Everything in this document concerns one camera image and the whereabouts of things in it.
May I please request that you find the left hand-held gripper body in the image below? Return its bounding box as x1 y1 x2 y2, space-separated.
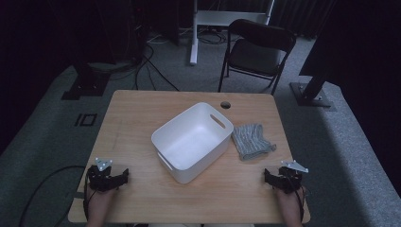
89 157 126 193

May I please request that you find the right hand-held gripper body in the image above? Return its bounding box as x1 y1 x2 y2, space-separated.
270 159 309 195

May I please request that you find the grey knitted cloth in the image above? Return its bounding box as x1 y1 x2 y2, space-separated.
231 122 277 162

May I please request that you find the white plastic bin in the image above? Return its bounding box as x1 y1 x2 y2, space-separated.
150 101 235 184

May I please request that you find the person's right hand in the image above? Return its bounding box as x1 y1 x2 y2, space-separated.
276 187 306 227

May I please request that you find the person's left hand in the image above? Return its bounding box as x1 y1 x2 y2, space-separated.
84 187 116 227

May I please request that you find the black metal stand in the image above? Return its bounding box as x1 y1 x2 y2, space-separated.
288 61 337 113
60 61 112 101

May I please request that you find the black folding chair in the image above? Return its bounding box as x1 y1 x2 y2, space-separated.
217 18 298 96

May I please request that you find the dark equipment rack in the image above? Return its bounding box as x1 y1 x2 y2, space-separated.
124 0 149 64

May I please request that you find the dark curtain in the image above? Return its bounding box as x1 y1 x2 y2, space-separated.
270 0 339 40

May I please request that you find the right hand-held gripper cable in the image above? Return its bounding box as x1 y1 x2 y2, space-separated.
291 179 306 222

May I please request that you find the hand-held gripper cable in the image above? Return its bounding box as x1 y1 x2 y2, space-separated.
18 165 96 227
291 179 306 222

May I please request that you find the left hand-held gripper cable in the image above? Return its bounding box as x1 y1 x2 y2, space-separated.
18 165 96 227

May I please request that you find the black floor cable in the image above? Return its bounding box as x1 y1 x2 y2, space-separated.
142 55 181 93
131 44 157 92

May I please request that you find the white floor cable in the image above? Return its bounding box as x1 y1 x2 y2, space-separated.
146 32 173 45

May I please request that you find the black cable coil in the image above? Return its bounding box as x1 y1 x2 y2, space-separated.
197 27 229 45

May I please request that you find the white metal desk frame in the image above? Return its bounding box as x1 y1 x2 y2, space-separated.
189 0 276 66

